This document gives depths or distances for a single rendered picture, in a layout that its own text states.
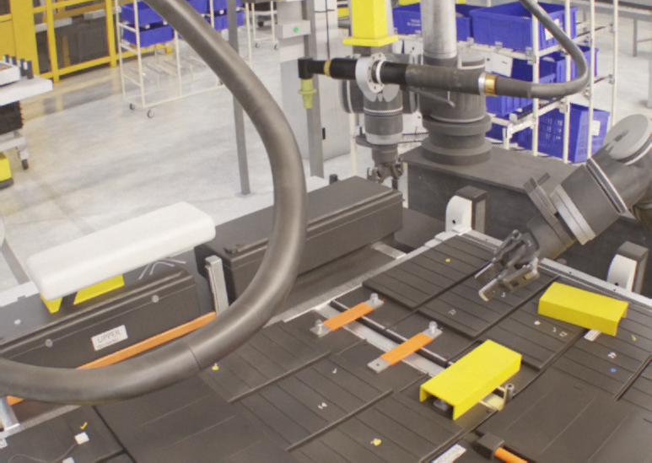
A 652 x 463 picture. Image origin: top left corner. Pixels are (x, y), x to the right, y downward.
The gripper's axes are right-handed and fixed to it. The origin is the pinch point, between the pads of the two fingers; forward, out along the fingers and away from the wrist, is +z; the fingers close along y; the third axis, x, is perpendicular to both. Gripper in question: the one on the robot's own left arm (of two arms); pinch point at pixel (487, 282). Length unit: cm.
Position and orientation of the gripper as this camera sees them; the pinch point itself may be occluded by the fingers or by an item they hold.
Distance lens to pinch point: 107.5
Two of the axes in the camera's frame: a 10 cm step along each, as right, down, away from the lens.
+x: -6.8, -6.9, -2.6
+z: -7.3, 6.1, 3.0
